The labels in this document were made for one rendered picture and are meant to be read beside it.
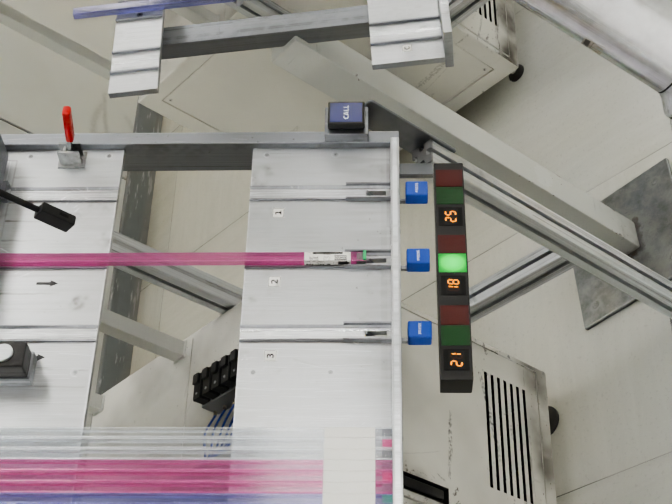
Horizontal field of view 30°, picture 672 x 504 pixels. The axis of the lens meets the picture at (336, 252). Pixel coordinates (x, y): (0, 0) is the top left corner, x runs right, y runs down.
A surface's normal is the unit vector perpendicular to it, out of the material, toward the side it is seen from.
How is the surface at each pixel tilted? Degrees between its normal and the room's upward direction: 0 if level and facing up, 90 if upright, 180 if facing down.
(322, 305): 48
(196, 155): 90
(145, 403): 0
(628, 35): 64
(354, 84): 90
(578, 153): 0
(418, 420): 90
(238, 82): 90
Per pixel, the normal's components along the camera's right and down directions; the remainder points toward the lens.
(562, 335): -0.76, -0.38
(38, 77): 0.65, -0.43
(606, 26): -0.29, 0.54
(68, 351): -0.04, -0.57
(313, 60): 0.04, 0.78
